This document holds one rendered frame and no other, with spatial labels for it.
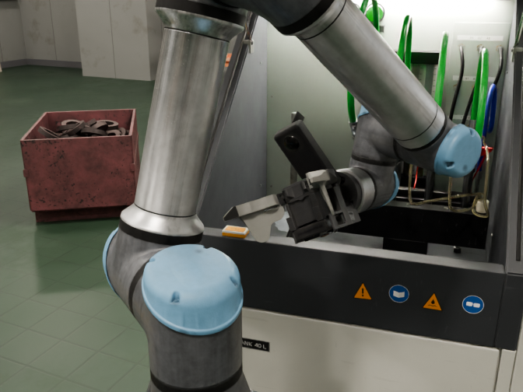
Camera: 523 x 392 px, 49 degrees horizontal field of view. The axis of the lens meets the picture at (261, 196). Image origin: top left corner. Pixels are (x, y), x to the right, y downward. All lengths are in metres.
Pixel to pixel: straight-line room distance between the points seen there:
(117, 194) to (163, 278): 3.17
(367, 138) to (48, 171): 3.05
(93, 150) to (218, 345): 3.13
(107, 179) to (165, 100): 3.07
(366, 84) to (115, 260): 0.40
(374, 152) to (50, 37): 11.53
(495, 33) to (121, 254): 1.10
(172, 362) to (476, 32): 1.15
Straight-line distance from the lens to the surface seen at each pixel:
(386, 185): 0.97
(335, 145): 1.65
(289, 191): 0.81
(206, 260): 0.70
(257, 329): 1.29
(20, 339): 2.79
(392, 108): 0.77
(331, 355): 1.27
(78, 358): 2.58
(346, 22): 0.69
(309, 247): 1.16
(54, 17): 12.18
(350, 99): 1.14
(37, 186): 3.86
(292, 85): 1.64
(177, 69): 0.74
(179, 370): 0.70
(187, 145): 0.75
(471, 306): 1.18
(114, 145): 3.74
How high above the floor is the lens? 1.44
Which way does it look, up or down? 20 degrees down
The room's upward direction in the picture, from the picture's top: straight up
